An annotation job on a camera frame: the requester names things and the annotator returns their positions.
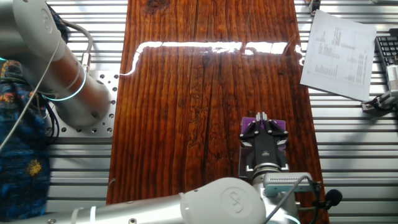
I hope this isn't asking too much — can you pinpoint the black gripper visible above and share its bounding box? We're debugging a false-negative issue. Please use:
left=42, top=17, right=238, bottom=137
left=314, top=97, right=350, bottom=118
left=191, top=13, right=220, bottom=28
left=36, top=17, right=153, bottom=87
left=239, top=111, right=289, bottom=173

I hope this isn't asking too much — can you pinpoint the purple pipette tip box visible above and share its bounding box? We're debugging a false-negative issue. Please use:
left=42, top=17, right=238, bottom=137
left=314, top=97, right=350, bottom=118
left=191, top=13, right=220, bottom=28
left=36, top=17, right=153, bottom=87
left=238, top=116, right=287, bottom=180

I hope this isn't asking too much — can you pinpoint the brown wood grain board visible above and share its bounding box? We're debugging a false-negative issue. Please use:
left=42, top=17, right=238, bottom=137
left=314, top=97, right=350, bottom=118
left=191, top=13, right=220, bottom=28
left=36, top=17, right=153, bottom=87
left=105, top=0, right=330, bottom=224

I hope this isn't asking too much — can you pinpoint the printed paper sheet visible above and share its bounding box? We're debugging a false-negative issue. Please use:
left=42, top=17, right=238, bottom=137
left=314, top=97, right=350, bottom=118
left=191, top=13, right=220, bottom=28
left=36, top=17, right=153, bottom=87
left=300, top=9, right=378, bottom=103

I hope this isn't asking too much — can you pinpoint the black keyboard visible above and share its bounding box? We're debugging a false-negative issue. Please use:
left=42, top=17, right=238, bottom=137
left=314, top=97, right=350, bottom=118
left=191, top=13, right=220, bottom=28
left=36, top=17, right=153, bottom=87
left=374, top=35, right=398, bottom=68

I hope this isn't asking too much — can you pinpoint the blue patterned cloth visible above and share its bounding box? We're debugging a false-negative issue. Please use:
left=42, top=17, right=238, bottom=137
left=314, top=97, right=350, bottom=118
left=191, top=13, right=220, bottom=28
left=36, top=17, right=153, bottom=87
left=0, top=7, right=70, bottom=221

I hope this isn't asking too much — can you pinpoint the thin cable along arm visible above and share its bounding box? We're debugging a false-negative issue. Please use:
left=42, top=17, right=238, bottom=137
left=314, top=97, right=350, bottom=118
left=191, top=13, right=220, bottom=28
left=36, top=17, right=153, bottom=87
left=263, top=175, right=313, bottom=224
left=0, top=37, right=63, bottom=152

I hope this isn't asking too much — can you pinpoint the black round cable plug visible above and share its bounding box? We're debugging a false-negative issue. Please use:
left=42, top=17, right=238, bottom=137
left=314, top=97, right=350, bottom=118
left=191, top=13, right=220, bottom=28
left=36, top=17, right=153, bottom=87
left=323, top=189, right=343, bottom=210

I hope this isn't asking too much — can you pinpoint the small grey camera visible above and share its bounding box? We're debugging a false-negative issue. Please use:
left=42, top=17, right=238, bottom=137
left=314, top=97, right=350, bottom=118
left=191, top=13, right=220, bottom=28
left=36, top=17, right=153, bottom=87
left=361, top=90, right=398, bottom=113

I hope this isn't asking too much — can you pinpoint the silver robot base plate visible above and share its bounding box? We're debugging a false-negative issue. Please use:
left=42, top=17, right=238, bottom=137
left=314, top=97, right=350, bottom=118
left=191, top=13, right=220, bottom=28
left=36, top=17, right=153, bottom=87
left=45, top=70, right=121, bottom=139

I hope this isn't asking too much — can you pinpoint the grey cable with connector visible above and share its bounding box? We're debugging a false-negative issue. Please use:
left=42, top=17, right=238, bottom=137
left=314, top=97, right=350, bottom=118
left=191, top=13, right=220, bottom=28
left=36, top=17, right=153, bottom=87
left=61, top=20, right=95, bottom=72

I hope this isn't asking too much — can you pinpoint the black base cable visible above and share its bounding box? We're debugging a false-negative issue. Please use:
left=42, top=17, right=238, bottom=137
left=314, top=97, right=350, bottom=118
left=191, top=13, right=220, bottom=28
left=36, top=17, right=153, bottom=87
left=43, top=98, right=62, bottom=144

